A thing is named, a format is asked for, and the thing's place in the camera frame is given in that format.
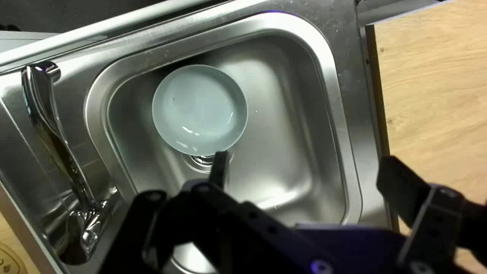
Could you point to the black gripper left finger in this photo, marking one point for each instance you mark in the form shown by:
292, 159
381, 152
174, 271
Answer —
167, 229

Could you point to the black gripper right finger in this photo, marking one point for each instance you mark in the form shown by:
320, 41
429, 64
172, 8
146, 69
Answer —
431, 213

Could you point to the chrome sink faucet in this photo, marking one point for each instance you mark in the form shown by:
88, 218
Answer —
55, 142

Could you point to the light blue bowl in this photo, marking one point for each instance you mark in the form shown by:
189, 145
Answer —
198, 108

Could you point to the stainless steel sink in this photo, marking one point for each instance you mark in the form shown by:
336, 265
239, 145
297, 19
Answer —
298, 152

